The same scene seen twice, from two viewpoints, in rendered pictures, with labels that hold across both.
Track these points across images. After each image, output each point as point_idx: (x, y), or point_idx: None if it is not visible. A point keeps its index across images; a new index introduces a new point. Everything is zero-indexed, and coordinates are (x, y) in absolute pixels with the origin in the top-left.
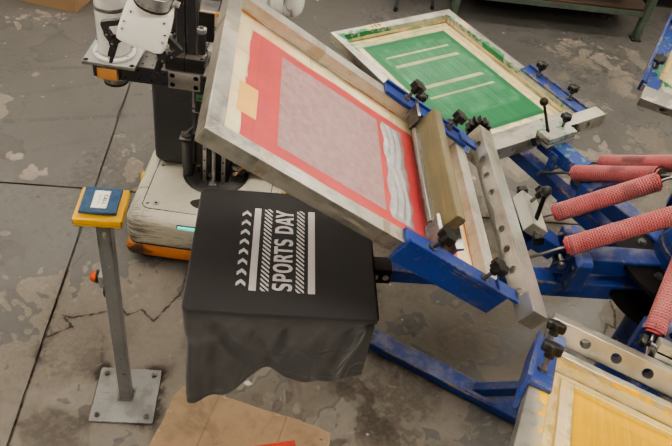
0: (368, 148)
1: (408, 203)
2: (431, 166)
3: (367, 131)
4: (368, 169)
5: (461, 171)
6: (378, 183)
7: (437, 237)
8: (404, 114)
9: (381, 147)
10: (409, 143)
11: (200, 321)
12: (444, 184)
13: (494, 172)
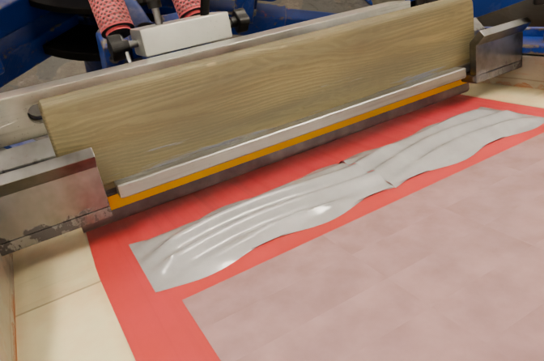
0: (431, 225)
1: (440, 125)
2: (307, 91)
3: (338, 269)
4: (528, 183)
5: None
6: (517, 159)
7: (513, 40)
8: (4, 263)
9: (334, 222)
10: (144, 221)
11: None
12: (384, 37)
13: (103, 74)
